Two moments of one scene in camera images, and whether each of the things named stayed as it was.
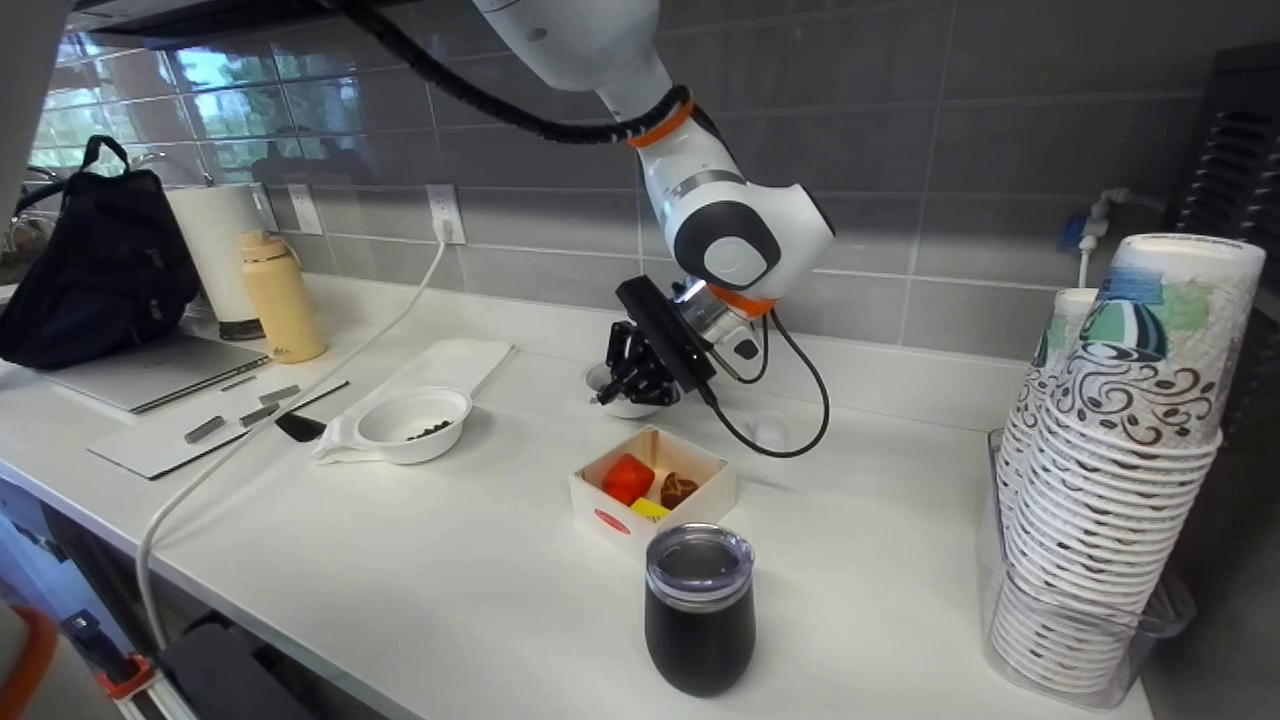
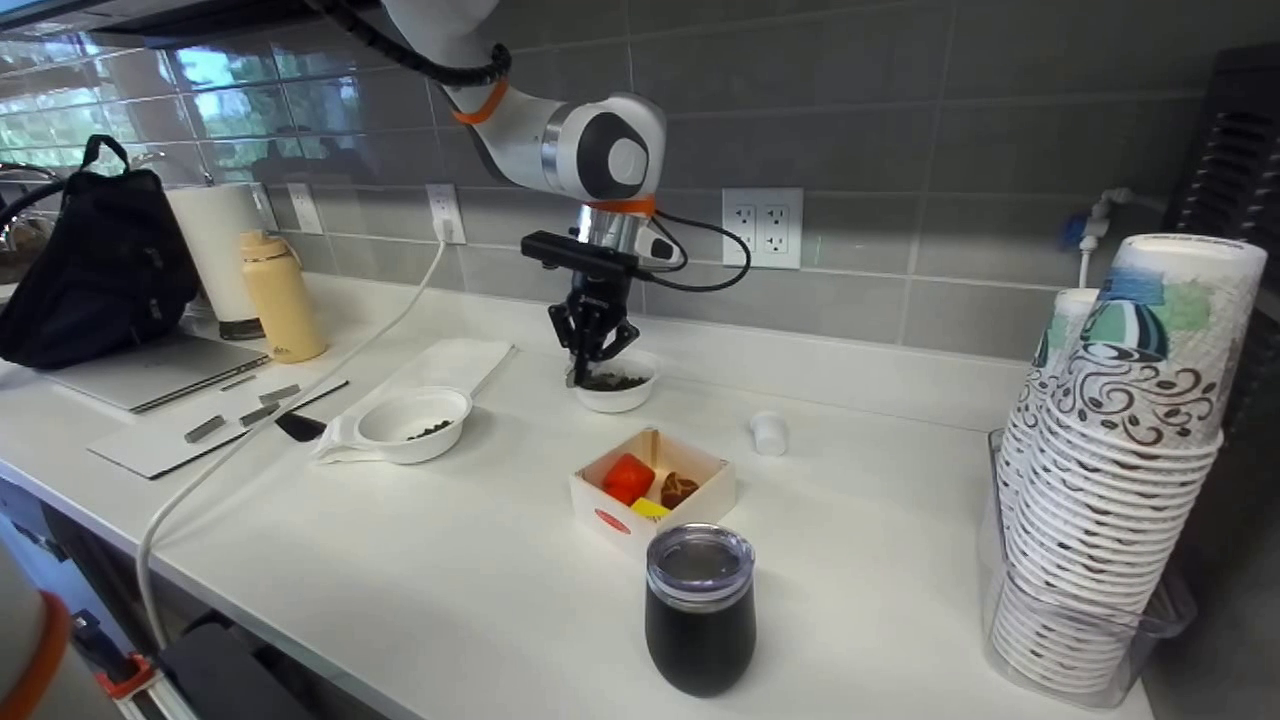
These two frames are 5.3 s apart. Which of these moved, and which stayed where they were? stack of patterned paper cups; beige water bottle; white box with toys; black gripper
Moved: black gripper
Stayed: white box with toys; beige water bottle; stack of patterned paper cups
